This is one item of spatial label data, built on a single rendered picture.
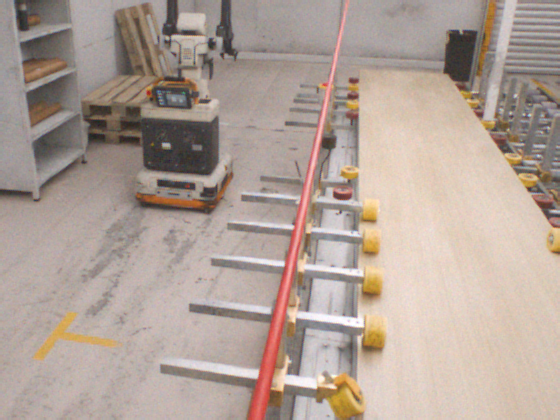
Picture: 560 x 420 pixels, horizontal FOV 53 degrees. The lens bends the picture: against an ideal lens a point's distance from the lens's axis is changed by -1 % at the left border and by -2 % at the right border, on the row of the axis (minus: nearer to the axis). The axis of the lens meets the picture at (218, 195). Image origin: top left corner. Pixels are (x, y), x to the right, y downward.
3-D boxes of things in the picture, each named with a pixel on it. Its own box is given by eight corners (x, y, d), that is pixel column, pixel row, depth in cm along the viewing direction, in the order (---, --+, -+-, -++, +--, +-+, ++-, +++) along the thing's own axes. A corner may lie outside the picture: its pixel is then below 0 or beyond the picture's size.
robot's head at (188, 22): (202, 28, 412) (205, 11, 416) (174, 28, 416) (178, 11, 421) (206, 40, 425) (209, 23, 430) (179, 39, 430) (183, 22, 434)
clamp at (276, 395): (256, 404, 125) (257, 386, 123) (265, 364, 137) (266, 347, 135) (284, 408, 123) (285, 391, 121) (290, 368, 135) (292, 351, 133)
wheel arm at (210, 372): (160, 373, 132) (159, 363, 131) (164, 365, 135) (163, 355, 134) (316, 398, 125) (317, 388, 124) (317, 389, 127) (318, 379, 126)
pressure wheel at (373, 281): (365, 265, 165) (364, 265, 172) (363, 292, 164) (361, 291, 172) (386, 267, 163) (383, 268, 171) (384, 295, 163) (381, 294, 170)
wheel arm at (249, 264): (210, 266, 176) (210, 256, 175) (212, 260, 180) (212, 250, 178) (374, 286, 166) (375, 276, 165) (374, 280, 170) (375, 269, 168)
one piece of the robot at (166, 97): (199, 115, 400) (194, 90, 383) (152, 112, 408) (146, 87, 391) (202, 105, 407) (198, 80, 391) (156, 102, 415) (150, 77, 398)
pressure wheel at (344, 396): (345, 428, 123) (324, 404, 121) (346, 402, 130) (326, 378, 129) (368, 419, 120) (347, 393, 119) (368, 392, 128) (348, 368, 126)
